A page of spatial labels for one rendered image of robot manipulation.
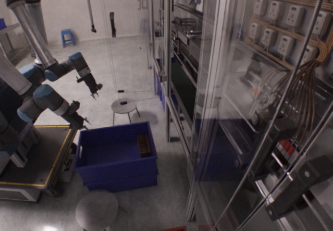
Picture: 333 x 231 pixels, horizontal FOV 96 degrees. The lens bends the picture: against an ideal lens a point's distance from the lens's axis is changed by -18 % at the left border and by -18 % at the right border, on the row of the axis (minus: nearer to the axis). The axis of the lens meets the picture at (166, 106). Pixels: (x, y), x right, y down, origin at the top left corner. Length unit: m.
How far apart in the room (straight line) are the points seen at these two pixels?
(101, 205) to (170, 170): 0.72
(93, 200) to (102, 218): 0.15
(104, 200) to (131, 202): 0.30
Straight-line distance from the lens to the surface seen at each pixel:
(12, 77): 1.09
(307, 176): 0.28
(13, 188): 1.73
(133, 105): 2.08
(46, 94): 0.95
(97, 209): 1.38
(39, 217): 1.85
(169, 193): 1.64
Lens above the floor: 1.47
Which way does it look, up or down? 37 degrees down
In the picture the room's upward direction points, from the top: straight up
